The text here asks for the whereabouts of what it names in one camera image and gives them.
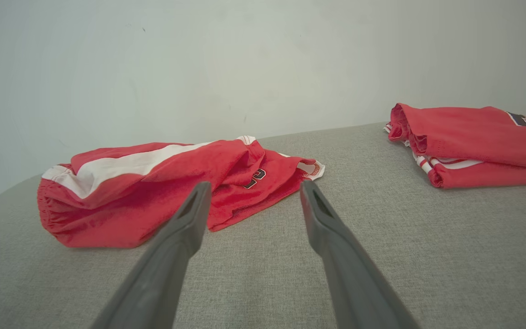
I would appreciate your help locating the red shorts with white stripe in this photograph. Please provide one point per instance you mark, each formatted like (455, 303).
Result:
(121, 205)

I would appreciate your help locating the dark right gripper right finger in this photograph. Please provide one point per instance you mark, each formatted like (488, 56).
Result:
(349, 274)

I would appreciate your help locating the red jersey with white sleeves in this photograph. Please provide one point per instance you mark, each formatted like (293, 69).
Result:
(473, 132)

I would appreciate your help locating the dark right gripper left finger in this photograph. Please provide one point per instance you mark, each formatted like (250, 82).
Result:
(162, 274)

